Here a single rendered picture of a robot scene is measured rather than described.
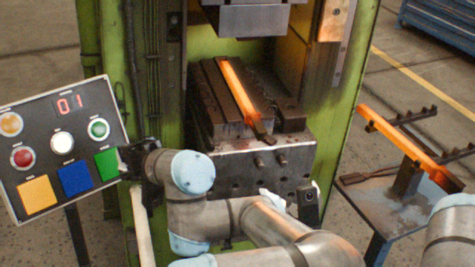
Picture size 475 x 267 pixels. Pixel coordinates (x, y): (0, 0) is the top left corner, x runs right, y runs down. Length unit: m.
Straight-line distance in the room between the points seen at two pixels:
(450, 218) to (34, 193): 0.90
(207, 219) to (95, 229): 1.62
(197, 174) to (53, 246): 1.66
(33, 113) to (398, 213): 1.14
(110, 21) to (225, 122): 0.46
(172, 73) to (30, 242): 1.34
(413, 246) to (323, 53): 1.36
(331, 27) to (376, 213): 0.62
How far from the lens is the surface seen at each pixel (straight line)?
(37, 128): 1.13
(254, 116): 1.35
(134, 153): 0.95
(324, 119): 1.69
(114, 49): 1.34
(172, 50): 1.36
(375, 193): 1.56
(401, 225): 1.49
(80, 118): 1.16
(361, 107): 1.46
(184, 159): 0.76
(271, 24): 1.24
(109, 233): 2.36
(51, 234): 2.42
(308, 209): 1.02
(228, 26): 1.20
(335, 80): 1.61
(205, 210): 0.81
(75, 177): 1.15
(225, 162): 1.38
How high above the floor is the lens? 1.77
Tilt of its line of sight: 37 degrees down
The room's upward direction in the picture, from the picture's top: 6 degrees clockwise
